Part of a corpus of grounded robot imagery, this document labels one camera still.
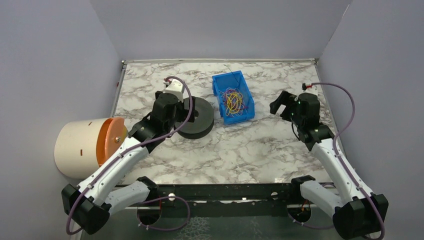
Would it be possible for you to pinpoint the black cable spool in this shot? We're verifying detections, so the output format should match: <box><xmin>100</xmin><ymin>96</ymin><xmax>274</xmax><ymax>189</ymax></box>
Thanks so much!
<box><xmin>177</xmin><ymin>96</ymin><xmax>214</xmax><ymax>140</ymax></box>

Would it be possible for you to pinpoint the blue plastic bin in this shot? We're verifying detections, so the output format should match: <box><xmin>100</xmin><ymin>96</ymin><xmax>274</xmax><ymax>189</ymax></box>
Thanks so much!
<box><xmin>212</xmin><ymin>70</ymin><xmax>255</xmax><ymax>125</ymax></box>

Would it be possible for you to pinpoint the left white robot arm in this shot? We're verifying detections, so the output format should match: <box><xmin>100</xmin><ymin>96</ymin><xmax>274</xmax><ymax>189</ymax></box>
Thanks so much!
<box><xmin>61</xmin><ymin>91</ymin><xmax>196</xmax><ymax>235</ymax></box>

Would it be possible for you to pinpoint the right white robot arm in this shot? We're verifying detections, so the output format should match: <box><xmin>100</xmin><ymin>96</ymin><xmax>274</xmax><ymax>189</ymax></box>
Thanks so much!
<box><xmin>269</xmin><ymin>90</ymin><xmax>389</xmax><ymax>240</ymax></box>

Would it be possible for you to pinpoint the cream cylinder with orange lid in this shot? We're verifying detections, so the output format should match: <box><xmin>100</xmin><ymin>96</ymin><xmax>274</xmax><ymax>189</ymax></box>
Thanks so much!
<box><xmin>54</xmin><ymin>117</ymin><xmax>128</xmax><ymax>179</ymax></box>

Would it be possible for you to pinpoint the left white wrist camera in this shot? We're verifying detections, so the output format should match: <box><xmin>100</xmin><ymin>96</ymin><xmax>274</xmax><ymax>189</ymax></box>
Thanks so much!
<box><xmin>163</xmin><ymin>79</ymin><xmax>185</xmax><ymax>102</ymax></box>

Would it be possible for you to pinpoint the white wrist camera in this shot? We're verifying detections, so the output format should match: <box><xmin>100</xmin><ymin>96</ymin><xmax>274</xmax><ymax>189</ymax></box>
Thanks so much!
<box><xmin>301</xmin><ymin>83</ymin><xmax>318</xmax><ymax>96</ymax></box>
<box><xmin>163</xmin><ymin>79</ymin><xmax>185</xmax><ymax>102</ymax></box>

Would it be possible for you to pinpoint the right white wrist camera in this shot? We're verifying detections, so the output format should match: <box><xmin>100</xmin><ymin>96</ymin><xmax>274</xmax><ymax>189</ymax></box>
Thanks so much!
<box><xmin>301</xmin><ymin>83</ymin><xmax>318</xmax><ymax>96</ymax></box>

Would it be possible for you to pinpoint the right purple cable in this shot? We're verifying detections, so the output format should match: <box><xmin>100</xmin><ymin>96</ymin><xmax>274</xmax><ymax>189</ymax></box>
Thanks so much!
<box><xmin>309</xmin><ymin>82</ymin><xmax>387</xmax><ymax>240</ymax></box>

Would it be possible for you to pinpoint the purple cable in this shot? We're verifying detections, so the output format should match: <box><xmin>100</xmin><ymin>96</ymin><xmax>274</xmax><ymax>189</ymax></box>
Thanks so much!
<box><xmin>65</xmin><ymin>76</ymin><xmax>195</xmax><ymax>236</ymax></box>
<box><xmin>309</xmin><ymin>82</ymin><xmax>387</xmax><ymax>240</ymax></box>

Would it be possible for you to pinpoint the bundle of coloured wires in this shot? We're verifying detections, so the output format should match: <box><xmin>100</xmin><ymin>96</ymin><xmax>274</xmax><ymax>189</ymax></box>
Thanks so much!
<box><xmin>221</xmin><ymin>86</ymin><xmax>248</xmax><ymax>117</ymax></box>

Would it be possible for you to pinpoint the thin black wire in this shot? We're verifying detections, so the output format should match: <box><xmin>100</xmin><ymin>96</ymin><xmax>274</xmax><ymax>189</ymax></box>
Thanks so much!
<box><xmin>223</xmin><ymin>64</ymin><xmax>241</xmax><ymax>88</ymax></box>

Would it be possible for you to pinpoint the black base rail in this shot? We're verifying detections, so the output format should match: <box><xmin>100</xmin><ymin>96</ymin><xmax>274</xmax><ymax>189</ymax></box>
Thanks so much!
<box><xmin>125</xmin><ymin>182</ymin><xmax>322</xmax><ymax>220</ymax></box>

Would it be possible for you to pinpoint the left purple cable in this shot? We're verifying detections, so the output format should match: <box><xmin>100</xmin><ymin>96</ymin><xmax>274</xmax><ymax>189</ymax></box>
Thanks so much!
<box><xmin>65</xmin><ymin>76</ymin><xmax>195</xmax><ymax>236</ymax></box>

